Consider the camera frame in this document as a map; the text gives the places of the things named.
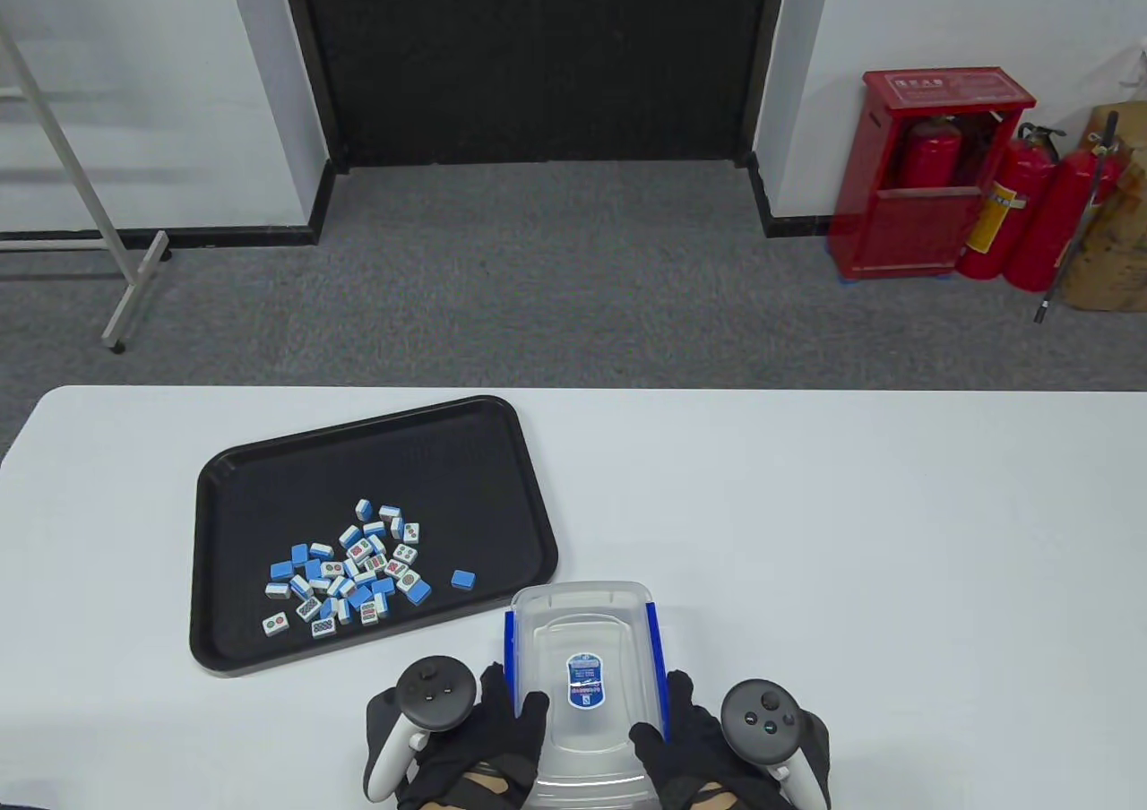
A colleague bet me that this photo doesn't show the person's left hand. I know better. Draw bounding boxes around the person's left hand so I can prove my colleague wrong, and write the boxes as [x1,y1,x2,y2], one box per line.
[399,662,550,810]

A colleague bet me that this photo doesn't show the person's right hand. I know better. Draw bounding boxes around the person's right hand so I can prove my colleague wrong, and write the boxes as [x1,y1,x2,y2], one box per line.
[629,669,798,810]

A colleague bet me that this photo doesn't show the clear plastic box blue latches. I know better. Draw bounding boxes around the clear plastic box blue latches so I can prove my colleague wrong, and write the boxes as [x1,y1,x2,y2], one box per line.
[504,582,671,810]

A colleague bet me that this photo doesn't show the left wrist controller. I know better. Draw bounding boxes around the left wrist controller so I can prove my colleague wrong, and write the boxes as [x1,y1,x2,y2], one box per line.
[363,656,478,803]

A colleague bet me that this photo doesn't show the wrist controller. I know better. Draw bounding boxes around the wrist controller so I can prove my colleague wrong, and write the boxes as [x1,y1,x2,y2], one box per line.
[720,678,831,810]
[363,656,478,803]

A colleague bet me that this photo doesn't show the right wrist controller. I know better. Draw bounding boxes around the right wrist controller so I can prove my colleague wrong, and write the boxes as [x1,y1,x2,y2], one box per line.
[720,678,831,810]

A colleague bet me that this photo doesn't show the pile of blue mahjong tiles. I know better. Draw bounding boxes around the pile of blue mahjong tiles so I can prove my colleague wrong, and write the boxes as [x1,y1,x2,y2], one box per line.
[262,498,477,640]

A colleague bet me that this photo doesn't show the black plastic tray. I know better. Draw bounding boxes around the black plastic tray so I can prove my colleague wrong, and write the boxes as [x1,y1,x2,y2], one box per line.
[189,395,559,677]

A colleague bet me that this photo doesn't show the red fire extinguisher cabinet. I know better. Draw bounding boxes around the red fire extinguisher cabinet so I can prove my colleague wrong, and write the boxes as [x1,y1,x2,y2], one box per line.
[829,68,1038,284]

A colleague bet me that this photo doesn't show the red fire extinguisher yellow label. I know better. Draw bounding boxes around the red fire extinguisher yellow label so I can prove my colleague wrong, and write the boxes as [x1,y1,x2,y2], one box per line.
[953,123,1068,280]

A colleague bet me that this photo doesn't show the black door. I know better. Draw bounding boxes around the black door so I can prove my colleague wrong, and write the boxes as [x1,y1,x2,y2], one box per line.
[273,0,794,171]

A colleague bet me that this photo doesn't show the brown cardboard box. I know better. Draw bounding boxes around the brown cardboard box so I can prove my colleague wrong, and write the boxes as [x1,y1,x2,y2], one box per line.
[1062,100,1147,314]

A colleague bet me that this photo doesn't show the white metal stand frame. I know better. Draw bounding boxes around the white metal stand frame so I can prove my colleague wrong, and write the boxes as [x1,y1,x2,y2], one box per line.
[0,17,172,354]

